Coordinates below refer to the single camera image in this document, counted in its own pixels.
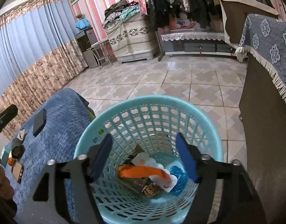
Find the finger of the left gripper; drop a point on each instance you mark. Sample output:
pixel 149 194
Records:
pixel 7 115

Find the blue and floral curtain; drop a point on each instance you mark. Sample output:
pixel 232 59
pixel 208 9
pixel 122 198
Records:
pixel 39 54

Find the orange tangerine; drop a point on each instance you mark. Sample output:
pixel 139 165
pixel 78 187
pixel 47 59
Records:
pixel 11 161

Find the small metal folding table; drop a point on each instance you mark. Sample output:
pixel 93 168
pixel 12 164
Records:
pixel 100 52

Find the blue floral fringed cover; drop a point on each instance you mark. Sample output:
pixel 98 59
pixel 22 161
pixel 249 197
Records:
pixel 265 38

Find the low tv stand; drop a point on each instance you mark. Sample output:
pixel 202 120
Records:
pixel 193 42

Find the blue wrapped potted plant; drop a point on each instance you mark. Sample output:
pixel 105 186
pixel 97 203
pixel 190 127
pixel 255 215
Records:
pixel 82 23

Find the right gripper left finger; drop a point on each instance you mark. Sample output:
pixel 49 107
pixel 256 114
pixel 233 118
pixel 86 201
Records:
pixel 60 182

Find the pile of folded clothes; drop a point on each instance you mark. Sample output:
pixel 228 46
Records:
pixel 122 11

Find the dark water dispenser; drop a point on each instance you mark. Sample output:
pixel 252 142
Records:
pixel 86 38

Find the turquoise plastic laundry basket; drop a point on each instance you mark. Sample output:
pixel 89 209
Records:
pixel 152 123

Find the beige edged dark panel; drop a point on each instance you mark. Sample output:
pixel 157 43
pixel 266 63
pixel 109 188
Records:
pixel 234 13

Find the light blue tissue box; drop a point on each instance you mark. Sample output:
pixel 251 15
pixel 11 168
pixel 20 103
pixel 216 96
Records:
pixel 5 155

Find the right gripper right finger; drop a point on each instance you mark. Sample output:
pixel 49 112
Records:
pixel 224 194

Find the black mesh sleeve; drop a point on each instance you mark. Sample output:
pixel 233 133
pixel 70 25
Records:
pixel 17 148

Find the brown wrapper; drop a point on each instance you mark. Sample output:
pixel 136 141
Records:
pixel 144 186

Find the person's left hand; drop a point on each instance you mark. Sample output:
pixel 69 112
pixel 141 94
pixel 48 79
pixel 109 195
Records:
pixel 6 190

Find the blue plush table cover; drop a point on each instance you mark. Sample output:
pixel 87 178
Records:
pixel 66 119

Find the brown sofa side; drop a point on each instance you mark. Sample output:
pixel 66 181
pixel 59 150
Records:
pixel 263 113

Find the brown phone case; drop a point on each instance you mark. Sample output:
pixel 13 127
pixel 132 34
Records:
pixel 17 171

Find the patterned covered cabinet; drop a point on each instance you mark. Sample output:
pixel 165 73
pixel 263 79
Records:
pixel 134 39

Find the white snack wrapper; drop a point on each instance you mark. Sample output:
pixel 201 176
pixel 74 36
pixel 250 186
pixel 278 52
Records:
pixel 143 159

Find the blue plastic bag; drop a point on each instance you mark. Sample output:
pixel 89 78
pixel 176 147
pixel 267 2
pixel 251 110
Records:
pixel 182 179

